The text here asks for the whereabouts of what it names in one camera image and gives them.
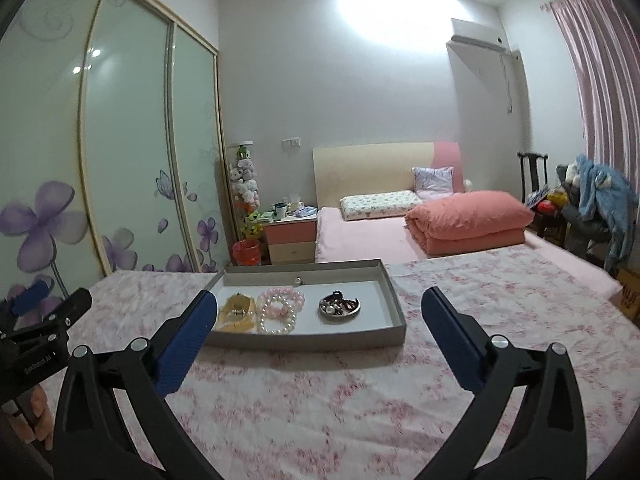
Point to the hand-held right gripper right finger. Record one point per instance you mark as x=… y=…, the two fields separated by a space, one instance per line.
x=452 y=345

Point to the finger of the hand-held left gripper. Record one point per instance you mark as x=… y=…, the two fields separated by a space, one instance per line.
x=60 y=312
x=30 y=297

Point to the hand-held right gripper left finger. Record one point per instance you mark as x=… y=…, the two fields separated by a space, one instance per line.
x=185 y=345

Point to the shallow grey cardboard box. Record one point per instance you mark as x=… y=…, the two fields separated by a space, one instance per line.
x=310 y=337

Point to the small pearl charm jewelry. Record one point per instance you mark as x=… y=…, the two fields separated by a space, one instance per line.
x=330 y=306

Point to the person's left hand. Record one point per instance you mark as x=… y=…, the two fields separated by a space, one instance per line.
x=37 y=420

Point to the red waste bin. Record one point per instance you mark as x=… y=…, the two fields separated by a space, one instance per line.
x=246 y=254

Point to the silver cuff bangle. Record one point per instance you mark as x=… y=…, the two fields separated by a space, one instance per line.
x=345 y=316

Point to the folded salmon pink quilt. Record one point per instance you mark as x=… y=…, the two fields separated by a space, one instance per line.
x=470 y=222

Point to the plain pink bed sheet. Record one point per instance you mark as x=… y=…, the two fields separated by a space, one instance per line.
x=360 y=240

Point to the pink and cream nightstand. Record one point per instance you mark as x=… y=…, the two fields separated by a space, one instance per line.
x=290 y=242

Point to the white patterned pillow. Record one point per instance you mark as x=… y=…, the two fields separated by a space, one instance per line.
x=380 y=205

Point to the small lilac pillow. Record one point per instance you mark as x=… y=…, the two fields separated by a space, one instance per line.
x=432 y=180

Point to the grey chair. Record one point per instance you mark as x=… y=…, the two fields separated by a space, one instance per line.
x=580 y=235

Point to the stack of plush toys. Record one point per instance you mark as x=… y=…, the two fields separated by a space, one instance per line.
x=244 y=185

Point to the tissue box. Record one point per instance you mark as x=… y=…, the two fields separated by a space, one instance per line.
x=305 y=210

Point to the brown cardboard box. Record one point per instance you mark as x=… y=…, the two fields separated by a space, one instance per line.
x=631 y=295

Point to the dark wooden chair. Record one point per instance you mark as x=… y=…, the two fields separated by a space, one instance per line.
x=532 y=175

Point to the floral glass door wardrobe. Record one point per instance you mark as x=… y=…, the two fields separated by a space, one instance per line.
x=125 y=135

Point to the cream and pink headboard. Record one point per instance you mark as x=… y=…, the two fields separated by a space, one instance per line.
x=370 y=170

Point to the pink curtain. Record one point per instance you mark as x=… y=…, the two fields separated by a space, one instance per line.
x=605 y=85

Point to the white air conditioner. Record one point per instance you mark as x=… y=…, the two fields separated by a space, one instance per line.
x=477 y=35

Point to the white wall socket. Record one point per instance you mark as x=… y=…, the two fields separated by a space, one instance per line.
x=292 y=142

